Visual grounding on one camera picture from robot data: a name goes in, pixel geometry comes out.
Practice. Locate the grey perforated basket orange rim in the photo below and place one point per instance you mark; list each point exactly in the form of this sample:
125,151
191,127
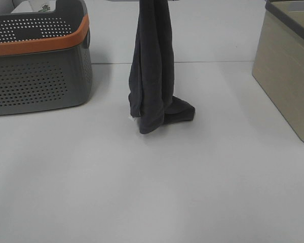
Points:
45,60

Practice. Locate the beige storage bin grey rim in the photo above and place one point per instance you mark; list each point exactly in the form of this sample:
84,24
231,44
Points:
279,62

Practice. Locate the dark grey towel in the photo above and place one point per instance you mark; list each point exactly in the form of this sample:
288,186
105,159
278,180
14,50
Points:
151,79

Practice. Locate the white bottle with green logo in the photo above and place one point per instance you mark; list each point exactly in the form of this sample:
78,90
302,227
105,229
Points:
42,5

